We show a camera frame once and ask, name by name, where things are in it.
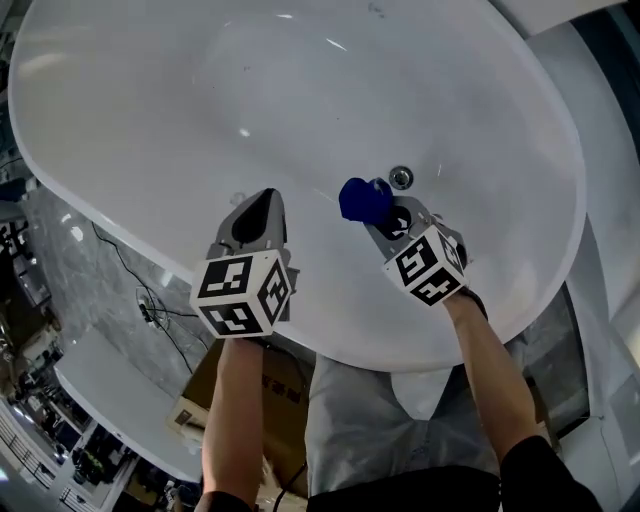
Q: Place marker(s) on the person's left forearm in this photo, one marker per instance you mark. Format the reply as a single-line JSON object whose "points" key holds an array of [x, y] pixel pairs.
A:
{"points": [[235, 410]]}

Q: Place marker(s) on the person's right forearm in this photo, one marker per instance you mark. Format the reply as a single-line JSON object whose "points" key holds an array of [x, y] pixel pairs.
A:
{"points": [[495, 380]]}

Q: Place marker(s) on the black framed window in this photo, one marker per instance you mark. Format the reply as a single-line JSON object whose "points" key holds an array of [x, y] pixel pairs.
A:
{"points": [[565, 350]]}

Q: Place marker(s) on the white rectangular tub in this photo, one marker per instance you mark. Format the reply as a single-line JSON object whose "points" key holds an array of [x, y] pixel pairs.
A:
{"points": [[120, 395]]}

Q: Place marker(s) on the white power strip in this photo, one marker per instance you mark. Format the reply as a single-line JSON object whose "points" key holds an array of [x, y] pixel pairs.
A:
{"points": [[145, 310]]}

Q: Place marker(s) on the round metal drain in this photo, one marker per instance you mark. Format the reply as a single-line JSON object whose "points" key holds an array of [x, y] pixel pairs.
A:
{"points": [[401, 178]]}

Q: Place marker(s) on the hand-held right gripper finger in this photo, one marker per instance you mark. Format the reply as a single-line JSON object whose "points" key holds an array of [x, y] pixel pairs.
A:
{"points": [[381, 240], [419, 210]]}

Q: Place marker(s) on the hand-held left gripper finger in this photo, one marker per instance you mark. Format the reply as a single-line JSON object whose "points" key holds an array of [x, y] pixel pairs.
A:
{"points": [[280, 225], [227, 227]]}

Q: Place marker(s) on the white oval bathtub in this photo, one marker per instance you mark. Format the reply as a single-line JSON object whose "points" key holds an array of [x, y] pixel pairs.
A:
{"points": [[250, 125]]}

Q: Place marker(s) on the person's grey trousers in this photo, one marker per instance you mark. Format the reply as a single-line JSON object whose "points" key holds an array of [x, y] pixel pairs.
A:
{"points": [[360, 425]]}

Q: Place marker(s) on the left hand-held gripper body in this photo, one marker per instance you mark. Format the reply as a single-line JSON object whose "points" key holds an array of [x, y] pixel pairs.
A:
{"points": [[240, 290]]}

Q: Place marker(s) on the person's black shirt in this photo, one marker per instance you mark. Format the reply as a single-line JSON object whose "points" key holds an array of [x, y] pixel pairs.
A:
{"points": [[410, 492]]}

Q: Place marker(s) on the brown cardboard box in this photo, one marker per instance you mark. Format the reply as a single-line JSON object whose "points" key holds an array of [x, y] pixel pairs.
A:
{"points": [[285, 400]]}

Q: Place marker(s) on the blue cloth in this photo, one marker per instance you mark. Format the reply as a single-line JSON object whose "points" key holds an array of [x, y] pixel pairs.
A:
{"points": [[362, 200]]}

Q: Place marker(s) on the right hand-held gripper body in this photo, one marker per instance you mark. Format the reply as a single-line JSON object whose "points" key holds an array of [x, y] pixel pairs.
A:
{"points": [[430, 265]]}

